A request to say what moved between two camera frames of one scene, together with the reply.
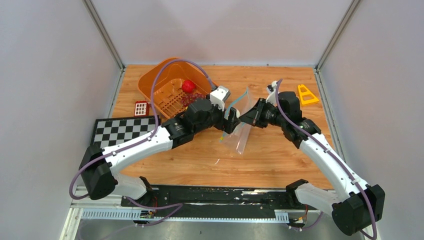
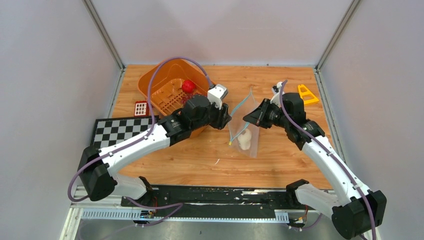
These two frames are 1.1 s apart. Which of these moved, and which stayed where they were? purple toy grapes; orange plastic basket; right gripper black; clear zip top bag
Moved: clear zip top bag
Stayed: right gripper black; purple toy grapes; orange plastic basket
